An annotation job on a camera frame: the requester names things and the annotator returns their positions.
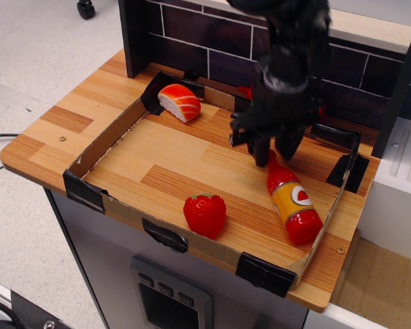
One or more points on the salmon nigiri sushi toy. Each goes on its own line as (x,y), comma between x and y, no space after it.
(180,101)

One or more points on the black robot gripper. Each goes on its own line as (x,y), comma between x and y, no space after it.
(298,48)

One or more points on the black right post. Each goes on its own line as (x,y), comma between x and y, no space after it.
(394,107)

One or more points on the red hot sauce bottle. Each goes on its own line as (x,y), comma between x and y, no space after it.
(292,203)

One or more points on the red ketchup bottle lying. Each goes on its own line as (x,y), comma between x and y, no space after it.
(318,112)

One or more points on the white side cabinet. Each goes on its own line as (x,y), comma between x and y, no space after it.
(374,289)

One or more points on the light wooden shelf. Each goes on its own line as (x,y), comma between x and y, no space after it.
(370,31)

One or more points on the black metal bracket with screw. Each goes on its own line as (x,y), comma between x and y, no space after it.
(32,316)

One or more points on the black corner post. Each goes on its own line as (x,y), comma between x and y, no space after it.
(140,20)

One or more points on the black chair caster wheel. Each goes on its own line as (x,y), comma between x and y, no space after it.
(86,9)

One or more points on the grey oven control panel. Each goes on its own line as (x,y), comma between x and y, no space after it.
(167,301)

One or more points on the red toy strawberry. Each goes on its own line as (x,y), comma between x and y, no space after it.
(205,214)

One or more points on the cardboard fence with black tape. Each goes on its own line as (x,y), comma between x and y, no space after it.
(143,167)

